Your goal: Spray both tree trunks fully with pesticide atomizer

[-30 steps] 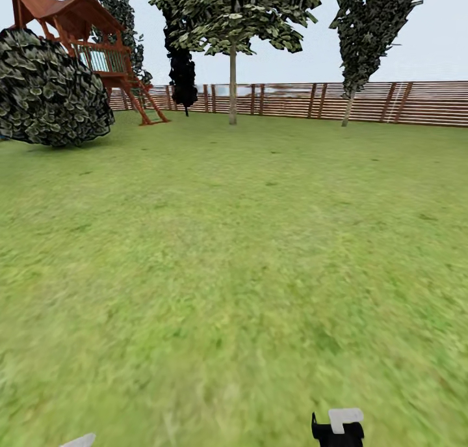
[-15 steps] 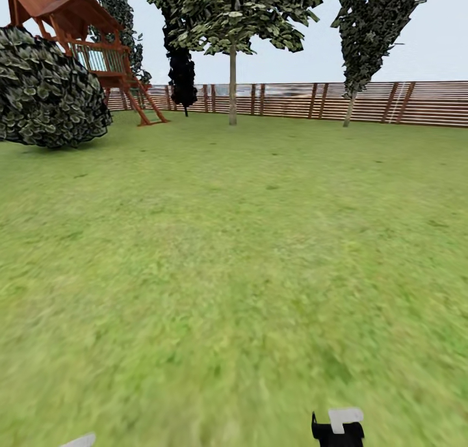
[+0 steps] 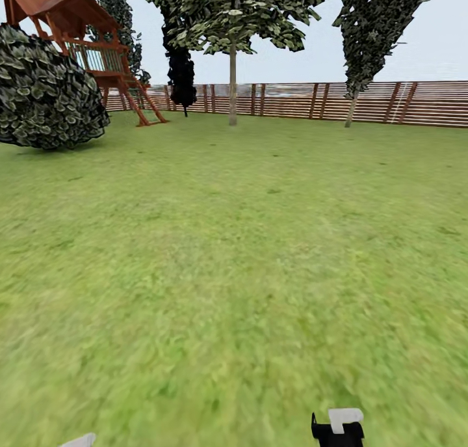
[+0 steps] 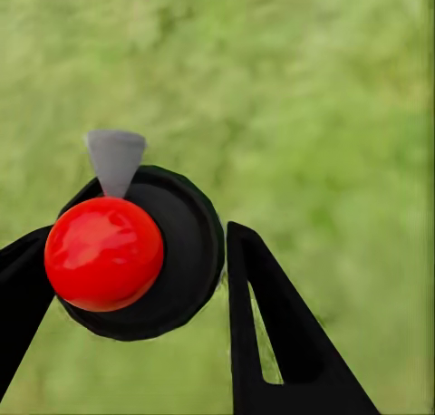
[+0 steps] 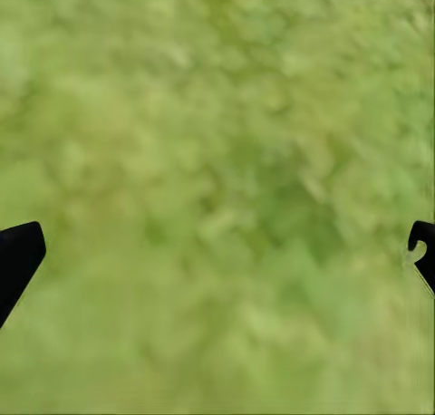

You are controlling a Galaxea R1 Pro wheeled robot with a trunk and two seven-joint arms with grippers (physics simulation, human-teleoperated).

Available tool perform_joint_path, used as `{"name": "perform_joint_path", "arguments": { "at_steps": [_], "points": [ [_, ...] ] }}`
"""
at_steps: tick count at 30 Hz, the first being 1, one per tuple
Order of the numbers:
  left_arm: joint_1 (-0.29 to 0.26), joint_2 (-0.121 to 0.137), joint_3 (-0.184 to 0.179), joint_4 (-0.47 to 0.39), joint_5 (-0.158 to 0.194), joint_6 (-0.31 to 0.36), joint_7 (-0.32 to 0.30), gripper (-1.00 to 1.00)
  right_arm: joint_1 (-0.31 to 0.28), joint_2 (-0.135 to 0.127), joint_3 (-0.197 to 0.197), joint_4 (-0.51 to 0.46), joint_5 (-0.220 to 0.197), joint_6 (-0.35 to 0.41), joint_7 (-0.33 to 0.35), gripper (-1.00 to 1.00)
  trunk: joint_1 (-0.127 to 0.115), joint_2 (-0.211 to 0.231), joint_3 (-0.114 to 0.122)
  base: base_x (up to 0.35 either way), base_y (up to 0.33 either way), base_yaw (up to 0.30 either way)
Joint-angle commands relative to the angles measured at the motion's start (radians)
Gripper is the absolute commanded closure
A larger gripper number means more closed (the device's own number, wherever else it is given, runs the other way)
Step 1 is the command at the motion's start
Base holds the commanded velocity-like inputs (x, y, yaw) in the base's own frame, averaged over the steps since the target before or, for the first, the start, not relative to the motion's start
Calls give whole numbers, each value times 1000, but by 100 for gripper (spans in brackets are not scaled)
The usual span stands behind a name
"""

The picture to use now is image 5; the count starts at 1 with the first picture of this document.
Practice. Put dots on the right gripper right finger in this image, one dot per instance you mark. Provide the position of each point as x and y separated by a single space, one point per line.
421 250

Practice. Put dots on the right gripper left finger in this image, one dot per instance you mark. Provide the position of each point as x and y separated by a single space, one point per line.
22 249

